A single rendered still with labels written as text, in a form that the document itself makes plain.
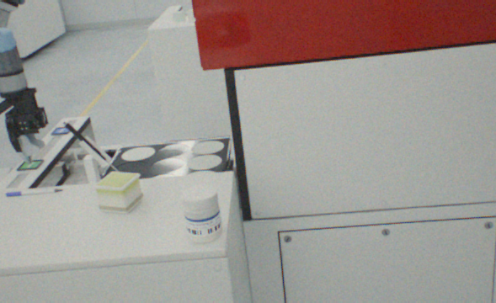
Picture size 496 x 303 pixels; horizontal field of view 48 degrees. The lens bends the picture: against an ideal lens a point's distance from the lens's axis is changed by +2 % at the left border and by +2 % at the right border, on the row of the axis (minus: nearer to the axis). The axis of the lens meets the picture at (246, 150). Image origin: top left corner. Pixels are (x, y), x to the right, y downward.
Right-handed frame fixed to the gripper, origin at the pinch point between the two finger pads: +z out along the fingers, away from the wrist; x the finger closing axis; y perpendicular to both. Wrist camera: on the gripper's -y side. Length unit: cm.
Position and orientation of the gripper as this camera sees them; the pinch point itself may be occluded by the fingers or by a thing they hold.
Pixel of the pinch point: (26, 159)
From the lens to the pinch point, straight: 165.5
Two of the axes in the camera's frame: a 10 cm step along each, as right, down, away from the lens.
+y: 9.9, -0.9, -0.7
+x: 0.3, -4.0, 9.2
